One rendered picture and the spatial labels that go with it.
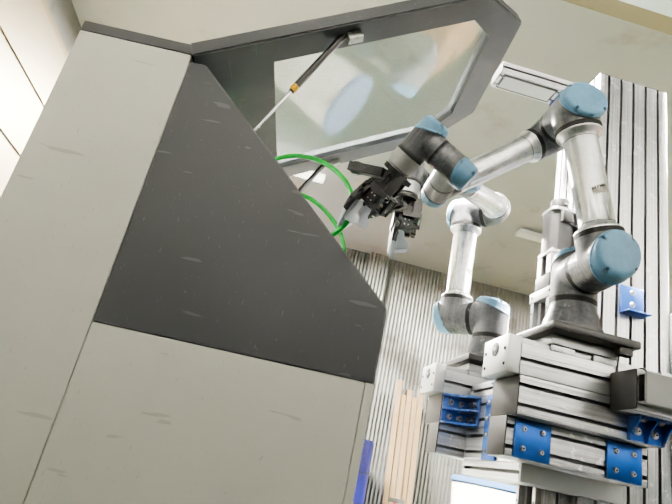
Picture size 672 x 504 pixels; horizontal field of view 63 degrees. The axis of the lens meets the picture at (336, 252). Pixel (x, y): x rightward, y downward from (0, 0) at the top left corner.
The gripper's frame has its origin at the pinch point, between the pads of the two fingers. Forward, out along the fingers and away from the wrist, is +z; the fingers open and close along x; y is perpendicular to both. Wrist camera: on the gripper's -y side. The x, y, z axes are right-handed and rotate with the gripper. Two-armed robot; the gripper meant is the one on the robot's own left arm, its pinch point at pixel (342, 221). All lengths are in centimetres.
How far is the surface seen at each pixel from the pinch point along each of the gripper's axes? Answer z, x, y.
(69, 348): 45, -55, 8
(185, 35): 31, 149, -332
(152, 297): 30, -45, 7
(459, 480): 118, 254, 37
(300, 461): 30, -30, 48
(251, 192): 3.6, -31.4, -2.7
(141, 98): 6, -45, -35
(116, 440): 48, -50, 27
